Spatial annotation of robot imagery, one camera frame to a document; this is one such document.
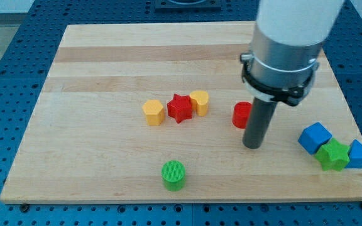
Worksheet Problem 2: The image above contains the blue cube block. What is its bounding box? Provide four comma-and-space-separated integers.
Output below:
298, 122, 332, 155

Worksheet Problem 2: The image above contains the blue triangle block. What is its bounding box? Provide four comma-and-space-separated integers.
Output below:
346, 139, 362, 169

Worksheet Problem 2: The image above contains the green cylinder block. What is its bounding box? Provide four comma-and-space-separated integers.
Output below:
161, 160, 185, 191

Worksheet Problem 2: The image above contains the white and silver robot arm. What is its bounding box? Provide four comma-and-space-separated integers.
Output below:
240, 0, 344, 106

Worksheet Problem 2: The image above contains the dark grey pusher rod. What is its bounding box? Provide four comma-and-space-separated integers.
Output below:
243, 98, 277, 149

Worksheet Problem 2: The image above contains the yellow hexagon block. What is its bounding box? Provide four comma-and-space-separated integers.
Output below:
142, 100, 165, 126

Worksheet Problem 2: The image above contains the red star block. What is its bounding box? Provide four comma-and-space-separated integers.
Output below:
167, 94, 192, 124

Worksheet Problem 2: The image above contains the green star block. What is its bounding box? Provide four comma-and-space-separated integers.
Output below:
314, 138, 350, 171

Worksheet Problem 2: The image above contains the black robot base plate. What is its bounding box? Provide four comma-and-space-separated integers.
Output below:
155, 0, 222, 11

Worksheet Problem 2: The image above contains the wooden board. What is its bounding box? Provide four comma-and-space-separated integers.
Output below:
0, 21, 362, 204

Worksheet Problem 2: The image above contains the red cylinder block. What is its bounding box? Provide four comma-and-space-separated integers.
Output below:
232, 101, 252, 129

